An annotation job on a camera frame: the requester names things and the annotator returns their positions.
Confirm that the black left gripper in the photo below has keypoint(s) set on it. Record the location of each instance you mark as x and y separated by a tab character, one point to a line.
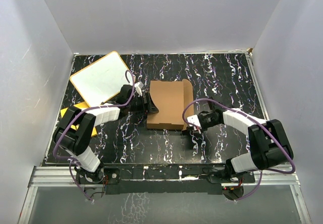
148	108

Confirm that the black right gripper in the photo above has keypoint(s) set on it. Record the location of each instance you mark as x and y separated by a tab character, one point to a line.
203	129

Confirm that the brown cardboard box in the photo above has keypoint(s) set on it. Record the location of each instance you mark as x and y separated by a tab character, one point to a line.
171	100

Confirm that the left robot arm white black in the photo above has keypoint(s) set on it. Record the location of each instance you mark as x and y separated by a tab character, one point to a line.
73	134

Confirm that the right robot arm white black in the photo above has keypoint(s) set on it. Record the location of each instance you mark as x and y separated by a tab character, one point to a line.
268	142

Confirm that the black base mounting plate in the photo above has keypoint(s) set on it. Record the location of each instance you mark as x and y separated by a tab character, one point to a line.
210	178

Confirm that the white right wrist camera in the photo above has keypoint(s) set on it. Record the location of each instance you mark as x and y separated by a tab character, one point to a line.
194	123

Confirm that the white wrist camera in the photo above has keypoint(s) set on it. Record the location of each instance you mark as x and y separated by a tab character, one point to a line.
194	123
138	88

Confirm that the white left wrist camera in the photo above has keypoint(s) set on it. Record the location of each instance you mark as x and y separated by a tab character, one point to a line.
138	88

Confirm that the whiteboard with orange frame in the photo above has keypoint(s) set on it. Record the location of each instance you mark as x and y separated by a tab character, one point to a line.
101	80

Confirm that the aluminium rail frame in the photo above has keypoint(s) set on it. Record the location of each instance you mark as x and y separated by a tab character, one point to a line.
52	198

